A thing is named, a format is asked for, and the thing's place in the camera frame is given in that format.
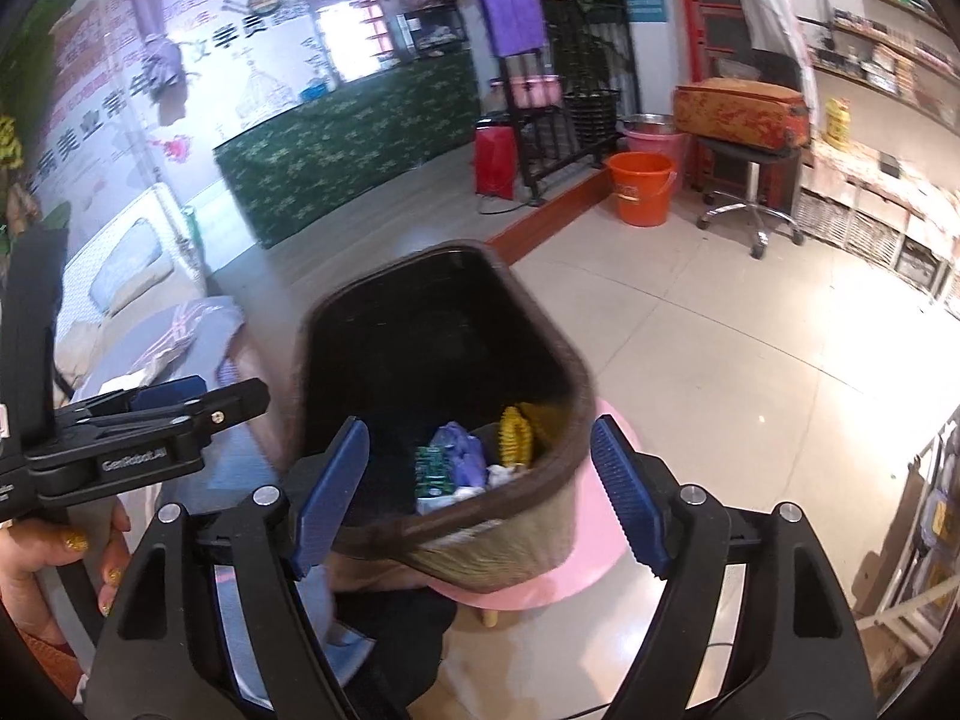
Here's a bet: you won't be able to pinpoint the yellow foam fruit net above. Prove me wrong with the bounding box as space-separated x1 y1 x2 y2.
499 405 535 466

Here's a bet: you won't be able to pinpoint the purple and clear plastic bag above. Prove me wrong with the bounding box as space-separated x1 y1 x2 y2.
431 421 488 488

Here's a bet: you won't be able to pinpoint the grey-blue pillow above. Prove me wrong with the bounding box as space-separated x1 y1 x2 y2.
88 219 162 312

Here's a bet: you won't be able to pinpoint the pink round stool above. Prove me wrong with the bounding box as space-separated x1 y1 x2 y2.
427 397 642 627

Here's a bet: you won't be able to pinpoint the black swivel stool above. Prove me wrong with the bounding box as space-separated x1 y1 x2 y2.
696 141 805 260

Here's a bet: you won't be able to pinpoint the pink plastic bucket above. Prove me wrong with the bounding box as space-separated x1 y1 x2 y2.
619 127 687 175

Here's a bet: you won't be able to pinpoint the dark cloth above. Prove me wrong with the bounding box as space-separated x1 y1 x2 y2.
330 585 458 720

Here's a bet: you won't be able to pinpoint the green patterned carton box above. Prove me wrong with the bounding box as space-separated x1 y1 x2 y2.
415 446 462 500

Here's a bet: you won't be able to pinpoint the red bag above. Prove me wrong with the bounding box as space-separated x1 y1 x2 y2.
474 120 518 201

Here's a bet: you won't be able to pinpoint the wall shelves with products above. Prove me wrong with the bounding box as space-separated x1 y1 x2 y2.
795 0 960 128

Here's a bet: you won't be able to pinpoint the metal bowl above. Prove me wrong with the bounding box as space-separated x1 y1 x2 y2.
619 114 680 137

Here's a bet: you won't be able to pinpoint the pink basin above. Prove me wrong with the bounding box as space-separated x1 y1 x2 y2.
487 75 563 112

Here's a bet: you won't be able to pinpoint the red ladder shelf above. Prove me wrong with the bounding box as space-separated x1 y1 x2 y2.
667 0 803 192

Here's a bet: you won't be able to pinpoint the black brown-rimmed trash bin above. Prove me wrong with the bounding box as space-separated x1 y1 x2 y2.
289 240 597 595

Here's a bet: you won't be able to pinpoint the black framed display box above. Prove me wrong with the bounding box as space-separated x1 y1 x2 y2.
396 4 470 61

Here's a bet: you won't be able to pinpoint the white wicker swing bed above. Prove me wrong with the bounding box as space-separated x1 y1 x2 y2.
52 184 207 395

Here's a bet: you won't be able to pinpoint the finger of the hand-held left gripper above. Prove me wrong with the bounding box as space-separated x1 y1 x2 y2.
22 379 271 505
52 375 209 428

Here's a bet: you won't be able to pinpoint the cardboard boxes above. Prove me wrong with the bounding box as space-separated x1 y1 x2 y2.
855 420 960 695

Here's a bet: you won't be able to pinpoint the orange patterned suitcase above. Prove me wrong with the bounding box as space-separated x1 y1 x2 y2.
673 79 812 155

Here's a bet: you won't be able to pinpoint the yellow packet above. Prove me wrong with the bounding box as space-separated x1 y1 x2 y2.
825 96 852 149

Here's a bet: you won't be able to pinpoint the black iron rack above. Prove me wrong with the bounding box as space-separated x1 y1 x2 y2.
510 0 638 207

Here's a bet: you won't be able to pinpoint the purple towel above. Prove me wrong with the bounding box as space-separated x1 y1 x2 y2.
469 0 547 59

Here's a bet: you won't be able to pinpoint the white cabinet with baskets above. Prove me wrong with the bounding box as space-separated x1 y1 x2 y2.
795 142 960 301

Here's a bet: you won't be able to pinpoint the large printed wall banner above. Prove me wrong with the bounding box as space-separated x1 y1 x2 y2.
30 0 436 192

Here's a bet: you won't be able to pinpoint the knotted purple curtain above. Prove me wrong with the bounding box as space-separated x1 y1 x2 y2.
127 0 185 102

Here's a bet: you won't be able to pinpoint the red telephone booth cabinet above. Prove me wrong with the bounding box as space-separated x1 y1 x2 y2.
300 0 395 80

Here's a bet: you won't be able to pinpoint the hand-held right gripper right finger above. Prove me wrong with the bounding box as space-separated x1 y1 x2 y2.
589 414 878 720

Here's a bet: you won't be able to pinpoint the person's left hand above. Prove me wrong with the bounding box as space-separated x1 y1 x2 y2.
0 499 132 646

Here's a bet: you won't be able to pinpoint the green patterned cloth counter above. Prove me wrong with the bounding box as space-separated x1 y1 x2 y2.
214 52 481 250

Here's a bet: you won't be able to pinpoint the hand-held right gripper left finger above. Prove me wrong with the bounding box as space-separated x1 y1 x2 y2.
86 416 370 720

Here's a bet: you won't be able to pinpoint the orange plastic bucket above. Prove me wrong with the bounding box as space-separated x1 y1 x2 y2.
606 151 676 227

